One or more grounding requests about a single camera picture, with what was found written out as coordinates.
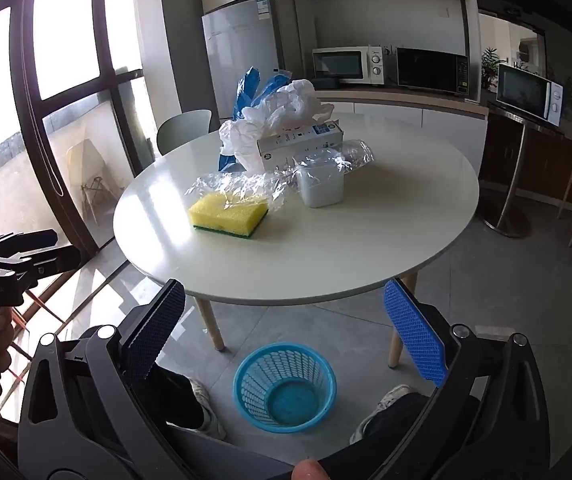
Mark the black microwave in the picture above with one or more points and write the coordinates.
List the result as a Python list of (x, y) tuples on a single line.
[(431, 70)]

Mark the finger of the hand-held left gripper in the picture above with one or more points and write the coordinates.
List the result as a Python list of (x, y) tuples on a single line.
[(25, 241), (50, 260)]

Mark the dark wooden cabinet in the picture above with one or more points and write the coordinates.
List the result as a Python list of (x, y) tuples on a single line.
[(541, 160)]

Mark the blue plastic bag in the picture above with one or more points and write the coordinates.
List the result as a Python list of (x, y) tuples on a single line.
[(253, 90)]

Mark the person's left shoe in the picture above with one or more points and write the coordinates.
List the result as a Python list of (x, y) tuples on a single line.
[(205, 410)]

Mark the person's right leg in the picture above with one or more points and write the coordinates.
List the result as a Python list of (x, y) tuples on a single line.
[(406, 425)]

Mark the person's right hand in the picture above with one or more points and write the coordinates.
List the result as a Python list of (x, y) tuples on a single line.
[(310, 471)]

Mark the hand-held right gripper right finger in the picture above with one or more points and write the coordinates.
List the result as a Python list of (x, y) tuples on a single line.
[(413, 332)]

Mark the white outdoor chair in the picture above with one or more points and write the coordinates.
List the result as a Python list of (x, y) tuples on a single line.
[(88, 165)]

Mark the blue plastic basket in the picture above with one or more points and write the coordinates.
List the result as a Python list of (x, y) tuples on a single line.
[(286, 405)]

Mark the person's shoe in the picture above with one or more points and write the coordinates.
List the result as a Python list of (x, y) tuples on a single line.
[(205, 410), (386, 402)]

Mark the silver fridge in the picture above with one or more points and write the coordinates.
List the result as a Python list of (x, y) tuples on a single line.
[(241, 45)]

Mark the white plastic bag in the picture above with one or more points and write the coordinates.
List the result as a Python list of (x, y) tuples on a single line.
[(286, 102)]

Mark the white counter cabinet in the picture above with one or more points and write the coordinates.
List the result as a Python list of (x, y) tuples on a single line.
[(406, 115)]

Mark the person's leg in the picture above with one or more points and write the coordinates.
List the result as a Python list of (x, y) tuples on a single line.
[(175, 400), (406, 425)]

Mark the clear plastic bag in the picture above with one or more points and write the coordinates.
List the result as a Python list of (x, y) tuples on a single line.
[(355, 155)]

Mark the green plastic chair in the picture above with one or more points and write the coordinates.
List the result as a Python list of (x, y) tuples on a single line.
[(183, 127)]

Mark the green potted plant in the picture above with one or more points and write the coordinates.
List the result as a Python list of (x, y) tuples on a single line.
[(489, 67)]

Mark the white microwave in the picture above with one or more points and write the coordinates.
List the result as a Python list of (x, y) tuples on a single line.
[(521, 87), (346, 62)]

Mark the round white table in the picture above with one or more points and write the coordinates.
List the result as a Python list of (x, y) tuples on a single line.
[(366, 220)]

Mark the clear plastic wrap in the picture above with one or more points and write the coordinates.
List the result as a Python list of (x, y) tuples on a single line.
[(246, 185)]

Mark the white cardboard box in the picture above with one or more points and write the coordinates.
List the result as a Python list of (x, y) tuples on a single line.
[(291, 149)]

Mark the white plastic container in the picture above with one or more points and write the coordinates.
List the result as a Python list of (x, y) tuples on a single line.
[(321, 191)]

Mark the dark-framed window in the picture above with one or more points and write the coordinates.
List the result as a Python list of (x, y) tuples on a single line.
[(20, 85)]

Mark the metal pole stand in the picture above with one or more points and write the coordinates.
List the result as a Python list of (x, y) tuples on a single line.
[(511, 185)]

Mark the person's right shoe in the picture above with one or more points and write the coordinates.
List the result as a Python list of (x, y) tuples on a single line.
[(386, 402)]

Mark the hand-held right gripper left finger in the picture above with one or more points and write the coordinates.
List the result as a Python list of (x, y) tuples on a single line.
[(155, 332)]

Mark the yellow sponge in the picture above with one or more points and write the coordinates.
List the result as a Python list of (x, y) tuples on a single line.
[(225, 212)]

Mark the person's left leg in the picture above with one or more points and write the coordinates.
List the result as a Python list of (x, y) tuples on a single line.
[(175, 400)]

